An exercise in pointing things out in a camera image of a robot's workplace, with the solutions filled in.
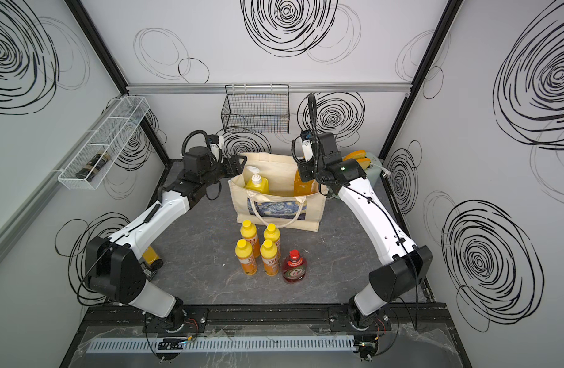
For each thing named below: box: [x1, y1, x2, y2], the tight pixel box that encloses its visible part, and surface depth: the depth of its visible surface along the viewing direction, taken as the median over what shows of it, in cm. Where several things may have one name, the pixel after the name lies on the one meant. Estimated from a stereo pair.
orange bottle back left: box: [239, 219, 260, 259], surface depth 74 cm
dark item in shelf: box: [75, 151, 112, 182], surface depth 69 cm
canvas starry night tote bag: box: [228, 151, 327, 232], surface depth 88 cm
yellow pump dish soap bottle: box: [243, 165, 270, 194], surface depth 85 cm
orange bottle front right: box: [259, 239, 280, 277], surface depth 72 cm
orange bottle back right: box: [263, 223, 282, 257], surface depth 73 cm
